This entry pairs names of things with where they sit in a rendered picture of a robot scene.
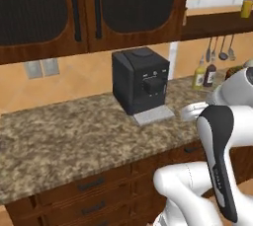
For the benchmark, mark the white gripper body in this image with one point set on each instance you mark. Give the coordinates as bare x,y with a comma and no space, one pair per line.
191,111

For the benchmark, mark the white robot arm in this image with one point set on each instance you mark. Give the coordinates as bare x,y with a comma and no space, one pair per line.
217,157

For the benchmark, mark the yellow-green squeeze bottle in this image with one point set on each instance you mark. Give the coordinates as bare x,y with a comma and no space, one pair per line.
198,77

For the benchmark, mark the dark red sauce bottle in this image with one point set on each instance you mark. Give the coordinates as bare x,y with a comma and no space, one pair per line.
209,75

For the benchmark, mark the dark wood drawer front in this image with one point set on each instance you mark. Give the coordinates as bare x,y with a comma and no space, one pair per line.
66,215
112,220
62,192
164,161

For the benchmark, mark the dark bowl with produce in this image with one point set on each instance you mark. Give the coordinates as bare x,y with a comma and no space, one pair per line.
233,71

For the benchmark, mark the grey hanging spatula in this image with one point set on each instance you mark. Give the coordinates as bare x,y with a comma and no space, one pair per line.
209,52

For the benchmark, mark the black coffee machine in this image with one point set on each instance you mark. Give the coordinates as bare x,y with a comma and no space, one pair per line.
138,78

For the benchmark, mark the grey hanging spoon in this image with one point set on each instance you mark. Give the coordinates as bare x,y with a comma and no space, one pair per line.
214,52

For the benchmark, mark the grey hanging ladle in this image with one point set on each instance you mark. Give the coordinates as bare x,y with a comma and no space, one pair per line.
223,54

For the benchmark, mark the grey hanging slotted turner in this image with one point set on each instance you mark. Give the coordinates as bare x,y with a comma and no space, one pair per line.
232,52

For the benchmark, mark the yellow bottle with red cap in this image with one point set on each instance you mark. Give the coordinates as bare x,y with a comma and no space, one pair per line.
246,8

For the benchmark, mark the dark wood glass cupboard door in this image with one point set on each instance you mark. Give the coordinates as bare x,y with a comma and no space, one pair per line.
138,6
33,9

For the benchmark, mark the dark wood wall shelf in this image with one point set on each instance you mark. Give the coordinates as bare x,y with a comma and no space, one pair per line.
214,24

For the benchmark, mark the grey wall socket plate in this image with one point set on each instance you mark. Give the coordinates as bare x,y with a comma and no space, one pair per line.
50,67
33,69

